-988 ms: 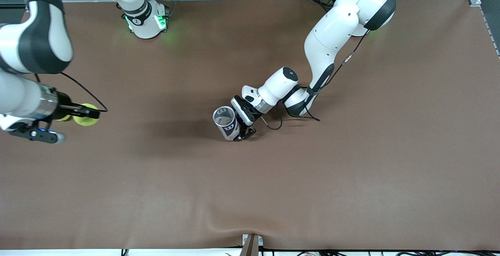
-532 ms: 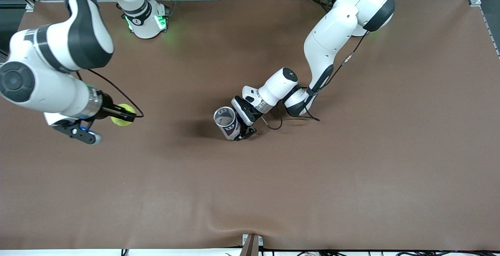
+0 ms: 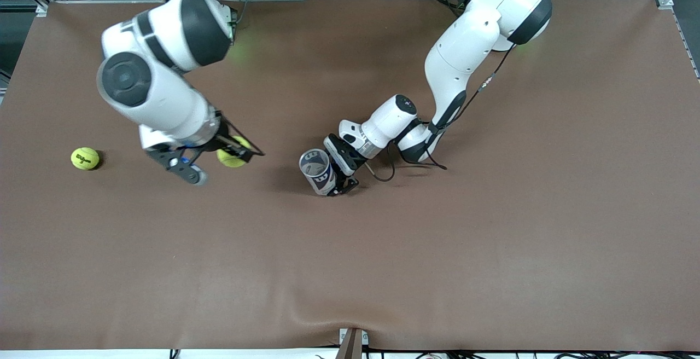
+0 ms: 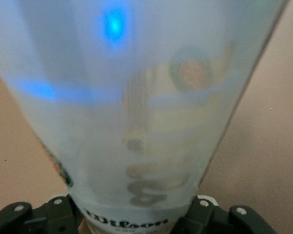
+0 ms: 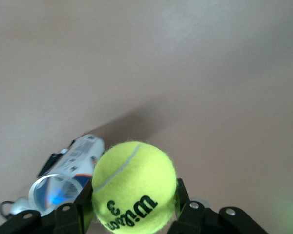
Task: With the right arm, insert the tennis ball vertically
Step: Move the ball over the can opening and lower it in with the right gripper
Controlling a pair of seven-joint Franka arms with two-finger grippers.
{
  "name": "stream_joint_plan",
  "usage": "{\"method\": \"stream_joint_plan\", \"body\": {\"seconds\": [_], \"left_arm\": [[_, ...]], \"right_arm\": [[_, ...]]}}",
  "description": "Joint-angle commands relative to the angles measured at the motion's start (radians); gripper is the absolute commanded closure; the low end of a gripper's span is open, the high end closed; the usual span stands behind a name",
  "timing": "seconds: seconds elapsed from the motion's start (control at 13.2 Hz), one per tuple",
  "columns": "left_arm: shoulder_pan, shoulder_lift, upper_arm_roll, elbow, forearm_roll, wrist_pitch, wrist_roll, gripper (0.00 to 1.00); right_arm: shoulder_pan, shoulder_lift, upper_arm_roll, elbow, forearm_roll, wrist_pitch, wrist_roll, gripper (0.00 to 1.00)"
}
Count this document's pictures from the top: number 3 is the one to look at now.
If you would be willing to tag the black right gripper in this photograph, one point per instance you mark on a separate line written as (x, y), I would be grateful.
(223, 140)

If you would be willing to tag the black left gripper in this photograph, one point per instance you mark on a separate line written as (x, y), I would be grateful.
(340, 156)

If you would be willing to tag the yellow tennis ball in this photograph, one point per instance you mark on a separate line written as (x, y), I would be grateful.
(85, 158)
(228, 160)

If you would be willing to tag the clear tennis ball can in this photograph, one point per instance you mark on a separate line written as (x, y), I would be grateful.
(322, 181)

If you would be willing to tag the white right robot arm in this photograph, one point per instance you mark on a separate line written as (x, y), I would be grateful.
(199, 30)

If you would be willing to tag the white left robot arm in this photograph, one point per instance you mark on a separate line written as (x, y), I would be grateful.
(497, 25)

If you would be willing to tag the brown table mat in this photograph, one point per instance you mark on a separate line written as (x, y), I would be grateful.
(350, 271)

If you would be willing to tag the grey metal table bracket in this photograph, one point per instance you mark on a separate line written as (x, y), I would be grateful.
(350, 345)

